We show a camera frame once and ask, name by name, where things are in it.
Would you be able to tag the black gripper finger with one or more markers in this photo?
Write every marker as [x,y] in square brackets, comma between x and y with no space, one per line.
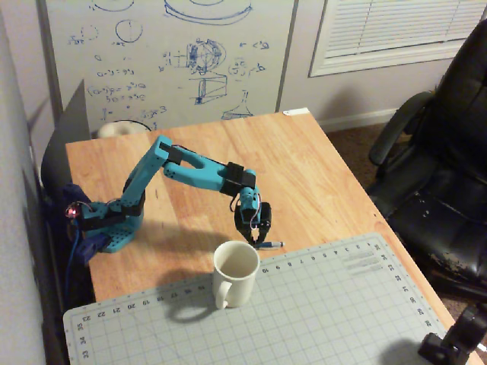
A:
[262,232]
[245,233]

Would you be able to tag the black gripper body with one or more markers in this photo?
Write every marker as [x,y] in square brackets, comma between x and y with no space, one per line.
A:
[248,225]

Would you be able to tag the blue black pen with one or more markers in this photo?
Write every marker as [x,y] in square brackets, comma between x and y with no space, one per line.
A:
[272,245]

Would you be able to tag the white ceramic mug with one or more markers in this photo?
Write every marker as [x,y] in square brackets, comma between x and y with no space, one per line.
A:
[239,281]

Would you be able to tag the grey gridded cutting mat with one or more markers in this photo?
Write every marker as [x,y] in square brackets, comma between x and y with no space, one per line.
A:
[304,311]

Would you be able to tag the white label strip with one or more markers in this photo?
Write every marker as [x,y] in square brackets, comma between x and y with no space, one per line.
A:
[296,111]

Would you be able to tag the dark blue clamp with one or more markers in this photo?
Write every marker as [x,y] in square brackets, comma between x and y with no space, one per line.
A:
[73,193]
[89,247]

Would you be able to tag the white tape roll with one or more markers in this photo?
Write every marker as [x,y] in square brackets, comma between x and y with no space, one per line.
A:
[114,130]

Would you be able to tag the controller board red led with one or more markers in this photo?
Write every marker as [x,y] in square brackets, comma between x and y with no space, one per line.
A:
[72,211]

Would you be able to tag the black leather office chair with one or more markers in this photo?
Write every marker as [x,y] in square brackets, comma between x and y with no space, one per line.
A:
[449,190]

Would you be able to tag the whiteboard with blue drawings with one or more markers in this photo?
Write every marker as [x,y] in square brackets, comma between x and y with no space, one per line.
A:
[152,30]

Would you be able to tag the white window blinds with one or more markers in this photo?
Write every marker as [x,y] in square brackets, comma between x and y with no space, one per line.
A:
[399,26]

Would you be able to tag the black camera stand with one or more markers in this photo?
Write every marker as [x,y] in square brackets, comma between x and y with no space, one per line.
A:
[456,334]

